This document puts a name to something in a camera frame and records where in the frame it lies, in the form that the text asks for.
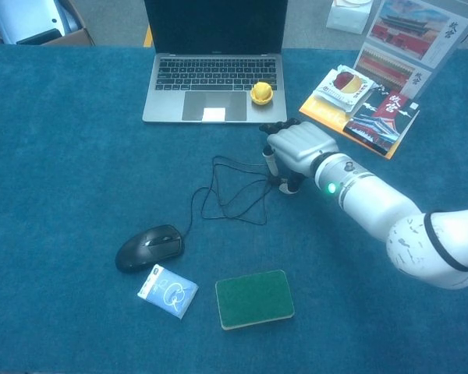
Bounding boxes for grey laptop computer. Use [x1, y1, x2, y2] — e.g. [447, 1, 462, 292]
[141, 0, 289, 125]

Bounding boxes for cardboard box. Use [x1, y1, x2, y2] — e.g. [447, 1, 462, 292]
[0, 0, 97, 47]

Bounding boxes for blue felt table mat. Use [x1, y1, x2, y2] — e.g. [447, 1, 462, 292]
[0, 43, 468, 374]

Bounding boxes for yellow toy in cup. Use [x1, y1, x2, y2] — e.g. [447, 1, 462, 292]
[250, 81, 275, 107]

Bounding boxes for clear stand with palace photos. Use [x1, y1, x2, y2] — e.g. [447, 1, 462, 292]
[353, 0, 468, 100]

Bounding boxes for black computer mouse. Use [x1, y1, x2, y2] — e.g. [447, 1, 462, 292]
[115, 224, 186, 274]

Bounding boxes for palace picture book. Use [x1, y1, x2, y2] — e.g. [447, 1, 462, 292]
[298, 90, 420, 161]

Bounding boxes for green scouring sponge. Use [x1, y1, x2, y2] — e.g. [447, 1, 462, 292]
[214, 269, 296, 331]

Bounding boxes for blue grey device in box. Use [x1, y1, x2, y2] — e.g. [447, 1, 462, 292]
[0, 0, 83, 45]

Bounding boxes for blue white tissue packet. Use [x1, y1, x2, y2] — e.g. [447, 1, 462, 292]
[136, 263, 200, 321]

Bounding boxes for black mouse cable with plug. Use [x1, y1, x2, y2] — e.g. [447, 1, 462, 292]
[182, 155, 290, 238]

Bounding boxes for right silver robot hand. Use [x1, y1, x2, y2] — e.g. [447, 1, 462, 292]
[258, 118, 340, 195]

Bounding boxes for white box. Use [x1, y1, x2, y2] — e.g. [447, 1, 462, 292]
[325, 0, 374, 31]

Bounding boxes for white packaged snack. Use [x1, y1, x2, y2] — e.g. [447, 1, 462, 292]
[313, 68, 379, 114]

